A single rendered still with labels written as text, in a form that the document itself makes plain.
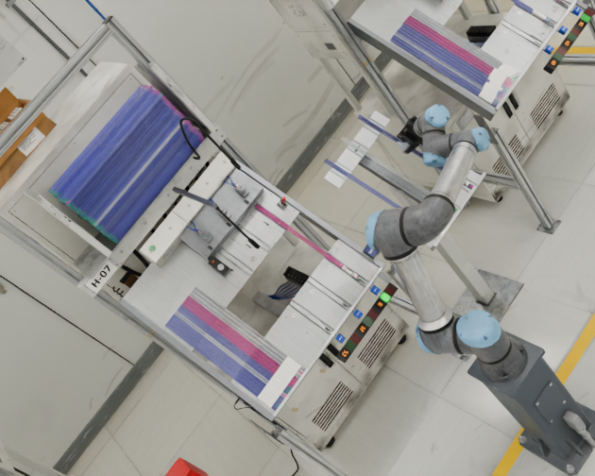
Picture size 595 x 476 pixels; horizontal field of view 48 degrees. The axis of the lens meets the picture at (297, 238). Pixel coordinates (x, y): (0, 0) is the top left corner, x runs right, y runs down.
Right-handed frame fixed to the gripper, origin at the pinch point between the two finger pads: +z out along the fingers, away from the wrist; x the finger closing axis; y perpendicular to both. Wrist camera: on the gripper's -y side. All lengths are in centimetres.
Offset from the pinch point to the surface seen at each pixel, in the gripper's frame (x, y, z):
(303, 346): 82, -13, 9
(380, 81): -33, 24, 38
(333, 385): 83, -41, 59
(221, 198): 56, 44, 15
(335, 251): 46.4, -1.9, 10.7
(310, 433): 106, -45, 62
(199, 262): 79, 36, 19
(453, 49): -50, 8, 10
